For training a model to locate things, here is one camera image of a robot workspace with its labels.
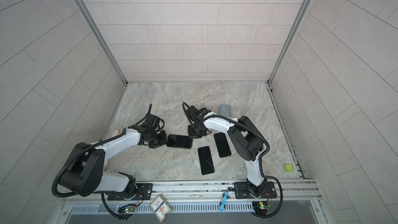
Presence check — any black phone case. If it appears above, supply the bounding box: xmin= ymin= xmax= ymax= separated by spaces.
xmin=166 ymin=134 xmax=193 ymax=149

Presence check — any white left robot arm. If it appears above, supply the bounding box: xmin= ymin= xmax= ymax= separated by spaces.
xmin=51 ymin=113 xmax=167 ymax=200

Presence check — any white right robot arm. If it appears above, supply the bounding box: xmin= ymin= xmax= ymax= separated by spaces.
xmin=182 ymin=102 xmax=270 ymax=187

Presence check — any black phone middle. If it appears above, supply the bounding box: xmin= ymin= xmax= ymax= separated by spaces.
xmin=198 ymin=146 xmax=215 ymax=175

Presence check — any black phone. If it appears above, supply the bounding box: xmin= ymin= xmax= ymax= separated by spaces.
xmin=214 ymin=133 xmax=232 ymax=158
xmin=198 ymin=146 xmax=215 ymax=175

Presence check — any black phone right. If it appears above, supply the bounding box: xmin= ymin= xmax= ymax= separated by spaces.
xmin=214 ymin=133 xmax=232 ymax=158

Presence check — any light blue phone case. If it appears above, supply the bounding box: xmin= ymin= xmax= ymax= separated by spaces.
xmin=219 ymin=104 xmax=231 ymax=118

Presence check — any wooden rolling pin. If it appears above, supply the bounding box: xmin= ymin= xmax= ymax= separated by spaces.
xmin=103 ymin=130 xmax=120 ymax=172

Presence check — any white label card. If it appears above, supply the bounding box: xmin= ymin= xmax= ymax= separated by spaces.
xmin=149 ymin=195 xmax=172 ymax=223

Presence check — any blue clip tag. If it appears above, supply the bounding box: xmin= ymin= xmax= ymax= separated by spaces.
xmin=219 ymin=191 xmax=229 ymax=212

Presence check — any left circuit board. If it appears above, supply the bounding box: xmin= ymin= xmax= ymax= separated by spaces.
xmin=118 ymin=204 xmax=137 ymax=214

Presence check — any circuit board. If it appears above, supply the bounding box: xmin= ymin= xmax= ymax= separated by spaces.
xmin=252 ymin=202 xmax=272 ymax=218
xmin=118 ymin=204 xmax=137 ymax=214

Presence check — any green cube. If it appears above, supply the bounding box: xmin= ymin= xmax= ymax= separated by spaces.
xmin=284 ymin=164 xmax=294 ymax=173

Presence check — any right circuit board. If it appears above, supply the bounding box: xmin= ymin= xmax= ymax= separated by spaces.
xmin=252 ymin=202 xmax=272 ymax=218

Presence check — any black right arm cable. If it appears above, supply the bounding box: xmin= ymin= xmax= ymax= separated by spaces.
xmin=181 ymin=102 xmax=284 ymax=218

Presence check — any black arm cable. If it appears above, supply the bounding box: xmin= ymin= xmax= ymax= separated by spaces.
xmin=51 ymin=103 xmax=153 ymax=199
xmin=181 ymin=102 xmax=284 ymax=218

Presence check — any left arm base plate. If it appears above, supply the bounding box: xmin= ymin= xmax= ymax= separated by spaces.
xmin=106 ymin=183 xmax=153 ymax=201

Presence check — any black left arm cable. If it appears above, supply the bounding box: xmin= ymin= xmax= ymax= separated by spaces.
xmin=51 ymin=103 xmax=153 ymax=199

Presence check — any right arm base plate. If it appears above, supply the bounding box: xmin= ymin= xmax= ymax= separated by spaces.
xmin=234 ymin=180 xmax=277 ymax=199

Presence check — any aluminium front rail frame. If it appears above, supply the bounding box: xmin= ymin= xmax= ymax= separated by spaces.
xmin=49 ymin=178 xmax=336 ymax=224

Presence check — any aluminium corner rail left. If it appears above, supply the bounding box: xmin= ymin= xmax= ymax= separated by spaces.
xmin=73 ymin=0 xmax=128 ymax=86

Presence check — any aluminium corner rail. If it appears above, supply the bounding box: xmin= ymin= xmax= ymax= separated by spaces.
xmin=73 ymin=0 xmax=128 ymax=86
xmin=268 ymin=0 xmax=312 ymax=85

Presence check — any aluminium corner rail right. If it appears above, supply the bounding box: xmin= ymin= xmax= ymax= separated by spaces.
xmin=268 ymin=0 xmax=312 ymax=85

